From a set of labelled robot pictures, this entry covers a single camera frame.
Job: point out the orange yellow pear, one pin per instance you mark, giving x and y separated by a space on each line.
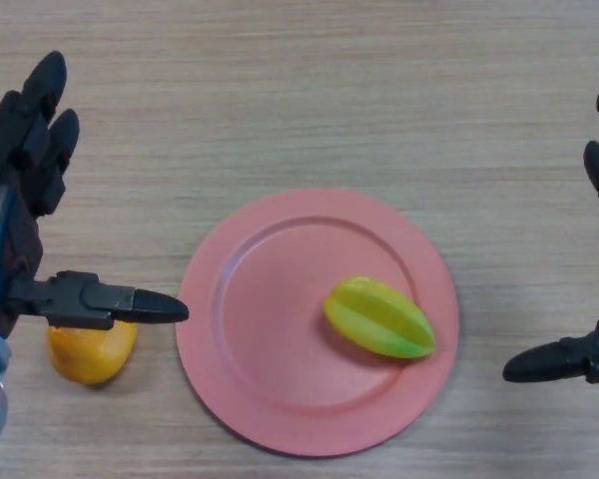
87 356

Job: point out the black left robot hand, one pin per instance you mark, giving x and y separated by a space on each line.
20 239

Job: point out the pink round plate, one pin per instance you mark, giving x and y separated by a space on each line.
279 344

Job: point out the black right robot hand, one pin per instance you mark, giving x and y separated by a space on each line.
554 361

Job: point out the yellow green starfruit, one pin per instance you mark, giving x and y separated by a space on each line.
379 319

